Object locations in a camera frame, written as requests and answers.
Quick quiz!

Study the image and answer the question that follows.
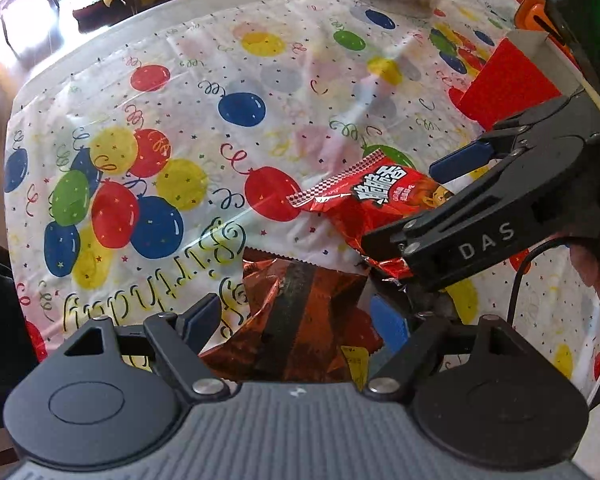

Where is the black cable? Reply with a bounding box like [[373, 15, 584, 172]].
[[509, 239, 572, 322]]

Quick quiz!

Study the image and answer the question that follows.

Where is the red cardboard box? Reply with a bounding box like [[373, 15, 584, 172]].
[[455, 29, 582, 132]]

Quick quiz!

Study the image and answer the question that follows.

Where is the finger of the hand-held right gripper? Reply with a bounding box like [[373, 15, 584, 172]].
[[429, 96, 592, 182], [361, 160, 577, 294]]

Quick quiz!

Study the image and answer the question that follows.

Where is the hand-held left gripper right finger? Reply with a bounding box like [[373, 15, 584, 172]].
[[362, 296, 556, 396]]

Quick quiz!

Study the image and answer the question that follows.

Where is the balloon print tablecloth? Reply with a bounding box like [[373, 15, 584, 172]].
[[2, 0, 600, 402]]

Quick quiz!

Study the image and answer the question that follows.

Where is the person's right hand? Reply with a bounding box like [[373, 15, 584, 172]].
[[569, 240, 600, 307]]

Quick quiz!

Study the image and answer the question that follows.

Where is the dark dining chair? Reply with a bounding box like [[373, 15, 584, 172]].
[[0, 234, 39, 403]]

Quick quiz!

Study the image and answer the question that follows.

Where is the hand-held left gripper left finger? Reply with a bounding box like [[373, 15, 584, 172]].
[[45, 294, 231, 403]]

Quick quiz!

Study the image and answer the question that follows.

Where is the dark red foil snack packet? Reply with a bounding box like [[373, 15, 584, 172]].
[[199, 246, 387, 387]]

